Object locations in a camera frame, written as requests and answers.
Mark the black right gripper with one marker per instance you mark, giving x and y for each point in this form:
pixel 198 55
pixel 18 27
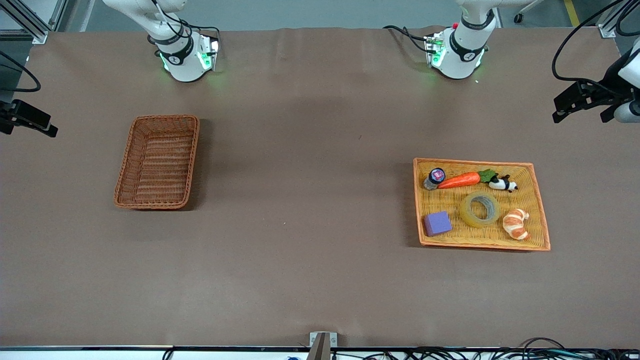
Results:
pixel 6 118

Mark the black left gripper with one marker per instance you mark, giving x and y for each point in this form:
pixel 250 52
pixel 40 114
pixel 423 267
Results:
pixel 609 79

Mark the clear yellowish tape roll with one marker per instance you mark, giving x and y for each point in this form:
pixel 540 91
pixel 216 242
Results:
pixel 467 215

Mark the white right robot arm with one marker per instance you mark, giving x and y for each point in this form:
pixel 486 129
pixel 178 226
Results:
pixel 182 65

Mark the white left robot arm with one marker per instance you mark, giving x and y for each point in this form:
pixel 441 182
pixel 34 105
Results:
pixel 460 55

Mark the brown deep wicker basket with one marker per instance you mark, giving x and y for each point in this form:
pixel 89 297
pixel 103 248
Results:
pixel 157 165

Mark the orange flat wicker basket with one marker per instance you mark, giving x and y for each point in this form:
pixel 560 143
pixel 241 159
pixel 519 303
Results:
pixel 475 235

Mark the white chair leg with caster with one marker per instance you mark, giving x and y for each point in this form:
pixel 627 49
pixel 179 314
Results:
pixel 520 17

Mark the black white panda toy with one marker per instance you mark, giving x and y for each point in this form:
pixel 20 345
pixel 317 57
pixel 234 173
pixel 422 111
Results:
pixel 500 185

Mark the orange toy carrot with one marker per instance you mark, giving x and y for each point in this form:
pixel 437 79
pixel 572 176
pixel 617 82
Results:
pixel 460 180

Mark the toy croissant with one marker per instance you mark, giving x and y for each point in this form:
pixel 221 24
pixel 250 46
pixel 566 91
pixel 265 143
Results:
pixel 515 225

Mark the small bottle purple cap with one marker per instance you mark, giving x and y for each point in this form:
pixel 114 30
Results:
pixel 435 177

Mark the purple cube block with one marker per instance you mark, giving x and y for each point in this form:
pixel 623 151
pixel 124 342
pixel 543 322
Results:
pixel 438 223

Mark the brown table cover sheet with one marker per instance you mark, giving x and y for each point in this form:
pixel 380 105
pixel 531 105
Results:
pixel 320 275

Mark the aluminium frame profile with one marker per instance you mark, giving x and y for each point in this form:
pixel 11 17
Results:
pixel 607 31
pixel 37 36

